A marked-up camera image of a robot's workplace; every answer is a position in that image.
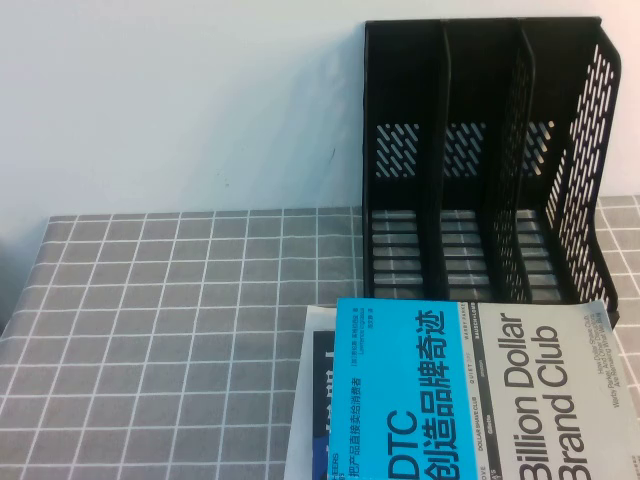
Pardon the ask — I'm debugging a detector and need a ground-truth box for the black plastic book stand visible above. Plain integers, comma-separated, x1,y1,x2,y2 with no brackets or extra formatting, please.
362,17,625,321

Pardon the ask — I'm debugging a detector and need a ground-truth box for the blue and grey book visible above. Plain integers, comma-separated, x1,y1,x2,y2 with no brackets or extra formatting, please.
332,297,640,480

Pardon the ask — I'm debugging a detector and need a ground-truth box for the dark navy cover book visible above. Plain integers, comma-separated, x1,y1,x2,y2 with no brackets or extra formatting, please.
283,304,337,480

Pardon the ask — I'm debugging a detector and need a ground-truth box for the grey white-grid tablecloth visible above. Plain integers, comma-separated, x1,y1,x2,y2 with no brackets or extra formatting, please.
0,194,640,480

